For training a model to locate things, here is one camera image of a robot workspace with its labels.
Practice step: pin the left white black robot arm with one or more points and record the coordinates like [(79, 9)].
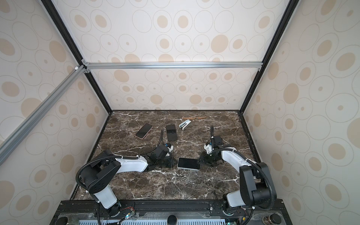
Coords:
[(95, 176)]

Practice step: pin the black knob centre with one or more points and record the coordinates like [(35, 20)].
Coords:
[(172, 220)]

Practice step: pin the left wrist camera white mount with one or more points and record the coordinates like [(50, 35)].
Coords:
[(169, 146)]

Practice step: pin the black phone case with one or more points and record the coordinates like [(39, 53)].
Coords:
[(171, 132)]

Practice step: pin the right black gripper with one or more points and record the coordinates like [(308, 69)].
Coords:
[(204, 160)]

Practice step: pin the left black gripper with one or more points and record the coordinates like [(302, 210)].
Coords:
[(170, 160)]

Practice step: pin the round button right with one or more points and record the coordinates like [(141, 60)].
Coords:
[(273, 219)]

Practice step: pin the diagonal aluminium rail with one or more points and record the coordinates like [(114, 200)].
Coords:
[(12, 142)]

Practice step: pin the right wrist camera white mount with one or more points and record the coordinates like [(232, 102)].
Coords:
[(208, 148)]

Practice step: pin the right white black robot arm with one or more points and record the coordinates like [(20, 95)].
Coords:
[(256, 186)]

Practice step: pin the white stapler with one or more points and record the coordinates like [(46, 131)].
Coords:
[(184, 124)]

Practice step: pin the horizontal aluminium rail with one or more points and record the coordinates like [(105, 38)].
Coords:
[(173, 65)]

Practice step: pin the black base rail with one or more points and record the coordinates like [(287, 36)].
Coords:
[(156, 212)]

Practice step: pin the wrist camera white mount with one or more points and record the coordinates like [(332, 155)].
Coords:
[(208, 148), (169, 146)]

